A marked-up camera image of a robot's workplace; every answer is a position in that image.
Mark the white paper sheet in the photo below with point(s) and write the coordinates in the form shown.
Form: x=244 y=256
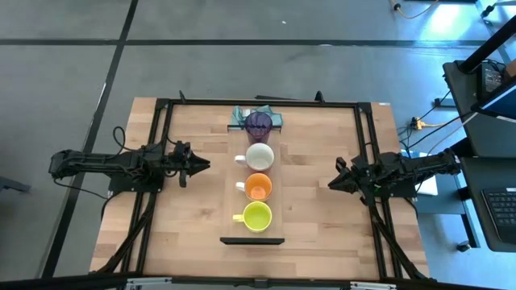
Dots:
x=429 y=187

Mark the white mug red interior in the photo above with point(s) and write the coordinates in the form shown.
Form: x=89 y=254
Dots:
x=260 y=156

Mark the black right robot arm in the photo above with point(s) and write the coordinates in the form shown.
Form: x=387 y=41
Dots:
x=423 y=163

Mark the silver metal bracket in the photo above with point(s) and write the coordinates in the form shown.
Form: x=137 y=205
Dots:
x=149 y=282
x=373 y=286

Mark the black power adapter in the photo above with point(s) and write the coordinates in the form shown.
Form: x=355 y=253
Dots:
x=492 y=78

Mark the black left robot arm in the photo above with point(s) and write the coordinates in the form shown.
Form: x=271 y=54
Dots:
x=101 y=161

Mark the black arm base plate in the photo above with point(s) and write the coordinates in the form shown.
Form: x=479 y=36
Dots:
x=397 y=192
x=129 y=186

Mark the black keyboard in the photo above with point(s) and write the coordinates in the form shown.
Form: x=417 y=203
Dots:
x=502 y=213

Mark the teal cloth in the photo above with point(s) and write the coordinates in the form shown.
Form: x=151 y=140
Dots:
x=238 y=114

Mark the black diagonal pole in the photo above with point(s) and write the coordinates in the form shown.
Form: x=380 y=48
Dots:
x=489 y=44

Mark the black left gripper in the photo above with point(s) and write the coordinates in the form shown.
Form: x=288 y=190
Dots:
x=181 y=167

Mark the black desk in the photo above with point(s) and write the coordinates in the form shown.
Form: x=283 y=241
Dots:
x=488 y=137
x=475 y=201

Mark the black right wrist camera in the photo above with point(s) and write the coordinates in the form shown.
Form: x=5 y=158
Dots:
x=341 y=164

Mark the purple plastic cup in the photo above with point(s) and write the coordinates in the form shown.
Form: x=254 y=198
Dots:
x=258 y=123

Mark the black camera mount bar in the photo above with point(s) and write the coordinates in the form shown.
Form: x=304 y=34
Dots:
x=60 y=282

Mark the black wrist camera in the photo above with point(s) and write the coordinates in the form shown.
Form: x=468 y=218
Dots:
x=182 y=149
x=341 y=164

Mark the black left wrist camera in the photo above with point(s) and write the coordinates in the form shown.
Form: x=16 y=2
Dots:
x=182 y=149

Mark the yellow-green mug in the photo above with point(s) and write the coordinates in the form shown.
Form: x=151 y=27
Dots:
x=257 y=216

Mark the grey chair leg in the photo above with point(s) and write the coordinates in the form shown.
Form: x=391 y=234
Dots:
x=14 y=185

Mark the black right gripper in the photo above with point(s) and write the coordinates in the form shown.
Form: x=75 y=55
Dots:
x=364 y=177

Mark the wooden shelf black brackets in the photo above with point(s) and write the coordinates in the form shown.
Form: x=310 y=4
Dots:
x=252 y=240

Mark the black caster wheel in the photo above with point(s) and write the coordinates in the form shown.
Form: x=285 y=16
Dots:
x=463 y=246

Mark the black aluminium table frame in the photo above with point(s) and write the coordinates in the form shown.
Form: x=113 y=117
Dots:
x=201 y=102

